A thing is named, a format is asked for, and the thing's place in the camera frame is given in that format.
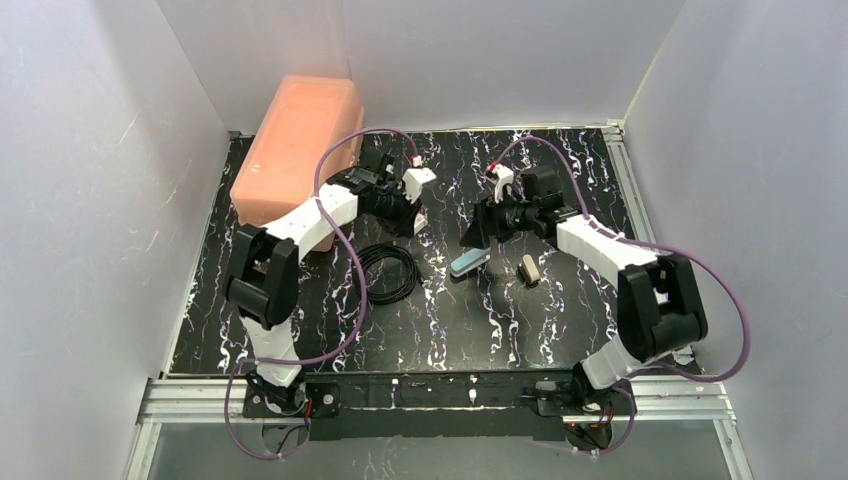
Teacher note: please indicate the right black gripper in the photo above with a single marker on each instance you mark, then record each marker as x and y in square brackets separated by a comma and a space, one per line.
[486, 218]

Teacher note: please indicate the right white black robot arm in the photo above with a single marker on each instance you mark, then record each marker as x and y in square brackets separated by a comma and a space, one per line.
[659, 304]

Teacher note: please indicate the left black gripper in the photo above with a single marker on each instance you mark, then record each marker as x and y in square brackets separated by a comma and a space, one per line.
[405, 214]

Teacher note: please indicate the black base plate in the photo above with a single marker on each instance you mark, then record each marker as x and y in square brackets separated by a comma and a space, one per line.
[519, 403]

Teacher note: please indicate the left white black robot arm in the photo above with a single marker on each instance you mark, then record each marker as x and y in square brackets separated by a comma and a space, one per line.
[262, 282]

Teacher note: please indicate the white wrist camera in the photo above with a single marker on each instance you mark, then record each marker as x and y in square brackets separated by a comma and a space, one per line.
[503, 178]
[414, 181]

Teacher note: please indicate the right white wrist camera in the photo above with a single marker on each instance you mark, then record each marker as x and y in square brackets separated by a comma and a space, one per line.
[503, 178]

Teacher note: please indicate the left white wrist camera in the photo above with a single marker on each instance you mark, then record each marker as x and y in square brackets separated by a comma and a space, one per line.
[414, 181]

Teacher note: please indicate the orange plastic storage box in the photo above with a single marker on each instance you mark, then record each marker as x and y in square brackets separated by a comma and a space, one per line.
[306, 116]

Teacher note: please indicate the aluminium frame rail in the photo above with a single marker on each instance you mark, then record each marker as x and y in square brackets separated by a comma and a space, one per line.
[466, 283]

